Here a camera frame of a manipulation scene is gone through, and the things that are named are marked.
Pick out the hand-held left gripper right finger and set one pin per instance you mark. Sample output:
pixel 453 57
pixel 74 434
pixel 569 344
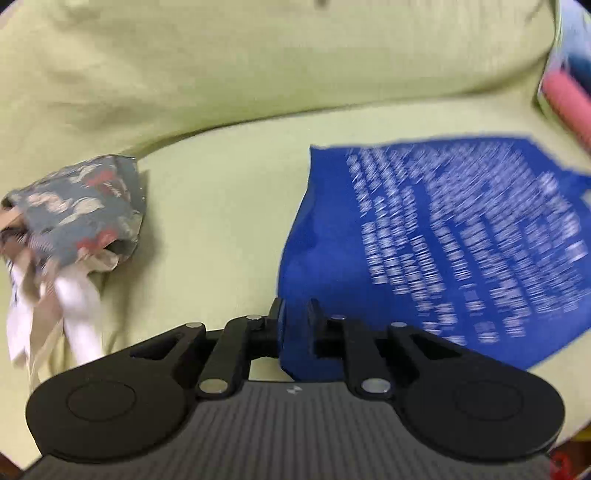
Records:
pixel 318 333

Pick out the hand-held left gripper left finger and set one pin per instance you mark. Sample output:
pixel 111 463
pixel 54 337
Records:
pixel 271 333

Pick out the blue non-woven shopping bag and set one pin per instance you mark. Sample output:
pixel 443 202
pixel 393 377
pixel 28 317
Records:
pixel 443 249

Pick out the grey floral cloth bag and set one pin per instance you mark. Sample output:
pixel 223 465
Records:
pixel 87 207

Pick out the white and beige cloth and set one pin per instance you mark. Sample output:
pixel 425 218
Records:
pixel 78 318

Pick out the small red object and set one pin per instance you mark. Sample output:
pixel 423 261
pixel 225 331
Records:
pixel 561 464

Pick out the pink rolled towel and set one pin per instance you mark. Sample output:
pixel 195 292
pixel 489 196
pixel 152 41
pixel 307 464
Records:
pixel 568 101

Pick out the patchwork quilt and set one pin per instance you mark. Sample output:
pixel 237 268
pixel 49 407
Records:
pixel 551 55

